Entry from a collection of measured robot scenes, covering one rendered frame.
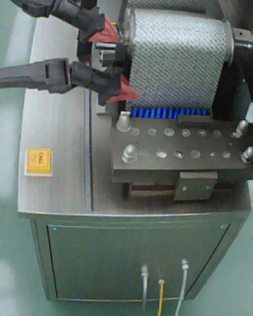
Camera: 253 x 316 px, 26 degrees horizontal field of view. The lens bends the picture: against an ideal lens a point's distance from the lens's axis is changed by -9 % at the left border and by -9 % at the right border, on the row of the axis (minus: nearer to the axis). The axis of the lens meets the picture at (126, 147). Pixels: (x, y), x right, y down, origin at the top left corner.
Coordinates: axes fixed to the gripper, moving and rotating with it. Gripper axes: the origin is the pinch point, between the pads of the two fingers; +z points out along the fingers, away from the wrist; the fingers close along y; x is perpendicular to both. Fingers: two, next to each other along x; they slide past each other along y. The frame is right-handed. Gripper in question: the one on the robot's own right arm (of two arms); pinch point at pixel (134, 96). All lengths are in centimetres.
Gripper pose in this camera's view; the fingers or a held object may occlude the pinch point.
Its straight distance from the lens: 150.0
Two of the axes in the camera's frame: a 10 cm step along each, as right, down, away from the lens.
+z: 8.2, 3.0, 4.9
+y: 0.5, 8.1, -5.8
